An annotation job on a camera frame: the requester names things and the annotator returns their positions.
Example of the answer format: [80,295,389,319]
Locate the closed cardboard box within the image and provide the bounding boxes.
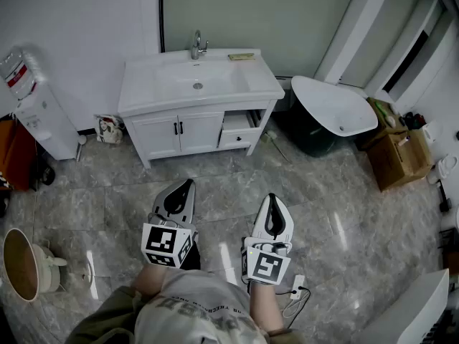
[365,129,435,193]

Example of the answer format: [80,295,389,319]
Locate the white shower head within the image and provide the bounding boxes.
[75,134,88,163]

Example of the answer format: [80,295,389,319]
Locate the person's grey printed t-shirt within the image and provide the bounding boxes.
[134,269,270,344]

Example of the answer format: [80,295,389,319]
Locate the white slippers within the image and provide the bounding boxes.
[426,154,458,186]

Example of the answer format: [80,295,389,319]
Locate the white cable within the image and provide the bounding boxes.
[282,295,306,319]

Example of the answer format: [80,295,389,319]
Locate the black bottle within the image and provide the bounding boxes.
[397,111,428,130]

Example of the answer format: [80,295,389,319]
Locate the white kettle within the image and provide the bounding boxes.
[421,120,444,145]

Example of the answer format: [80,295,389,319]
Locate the white water dispenser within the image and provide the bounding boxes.
[14,84,80,161]

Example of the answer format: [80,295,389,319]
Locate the white oval basin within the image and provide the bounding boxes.
[286,75,379,158]

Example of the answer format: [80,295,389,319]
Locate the black cable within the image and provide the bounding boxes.
[275,285,312,300]

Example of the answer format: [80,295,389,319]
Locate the white window frame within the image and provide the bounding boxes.
[314,0,459,104]

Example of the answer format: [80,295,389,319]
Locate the clear water bottle red label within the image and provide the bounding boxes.
[0,47,48,102]

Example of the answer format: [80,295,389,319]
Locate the person's right forearm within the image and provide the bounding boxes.
[248,281,285,335]

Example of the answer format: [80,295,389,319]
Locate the person's black trousers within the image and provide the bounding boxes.
[179,244,202,272]

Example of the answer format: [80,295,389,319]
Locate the white vanity drawer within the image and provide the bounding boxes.
[217,111,261,150]

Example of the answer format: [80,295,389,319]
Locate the white cabinet door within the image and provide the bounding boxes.
[179,112,225,155]
[131,116,181,159]

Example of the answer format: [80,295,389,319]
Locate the chrome faucet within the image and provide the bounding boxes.
[189,29,209,61]

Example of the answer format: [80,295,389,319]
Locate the black round roll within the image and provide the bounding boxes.
[35,163,57,188]

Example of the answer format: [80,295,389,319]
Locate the white power strip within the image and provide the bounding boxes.
[288,274,306,300]

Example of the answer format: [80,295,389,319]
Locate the white board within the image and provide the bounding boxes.
[353,269,451,344]

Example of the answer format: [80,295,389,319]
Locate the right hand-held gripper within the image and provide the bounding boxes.
[241,193,295,286]

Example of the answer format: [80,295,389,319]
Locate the person's left forearm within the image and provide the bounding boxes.
[133,263,169,299]

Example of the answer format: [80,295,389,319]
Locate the white vanity cabinet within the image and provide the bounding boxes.
[120,98,279,170]

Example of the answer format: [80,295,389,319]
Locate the open cardboard box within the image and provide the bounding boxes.
[354,97,399,152]

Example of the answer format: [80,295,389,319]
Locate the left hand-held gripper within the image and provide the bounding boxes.
[141,179,199,269]

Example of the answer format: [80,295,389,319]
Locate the printed paper bag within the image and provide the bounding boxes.
[95,114,125,144]

